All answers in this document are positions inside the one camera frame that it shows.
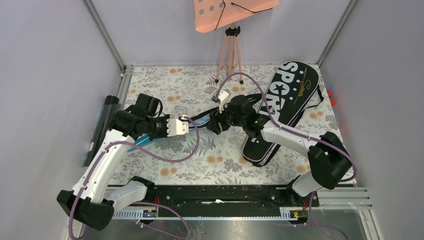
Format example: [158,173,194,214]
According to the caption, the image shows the pink music stand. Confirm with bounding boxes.
[193,0,280,83]

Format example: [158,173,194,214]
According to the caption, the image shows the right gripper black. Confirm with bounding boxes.
[206,99,246,135]

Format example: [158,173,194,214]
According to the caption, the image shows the blue racket bag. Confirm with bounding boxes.
[127,93,266,153]

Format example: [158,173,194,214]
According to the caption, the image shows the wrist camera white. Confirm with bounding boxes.
[166,115,190,137]
[212,90,230,113]

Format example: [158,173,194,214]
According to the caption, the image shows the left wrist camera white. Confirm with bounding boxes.
[166,115,190,137]

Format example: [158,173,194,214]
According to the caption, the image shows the black sport racket bag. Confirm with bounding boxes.
[241,60,324,167]

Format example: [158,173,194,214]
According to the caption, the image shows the black shuttlecock tube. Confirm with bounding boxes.
[82,95,119,169]

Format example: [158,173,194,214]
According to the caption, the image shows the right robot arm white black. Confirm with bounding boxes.
[207,95,354,206]

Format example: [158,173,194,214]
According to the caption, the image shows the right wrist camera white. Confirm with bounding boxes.
[212,90,230,113]

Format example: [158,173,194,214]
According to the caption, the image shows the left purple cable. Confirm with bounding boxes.
[67,115,201,240]

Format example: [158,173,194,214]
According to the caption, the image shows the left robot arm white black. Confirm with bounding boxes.
[56,94,192,231]

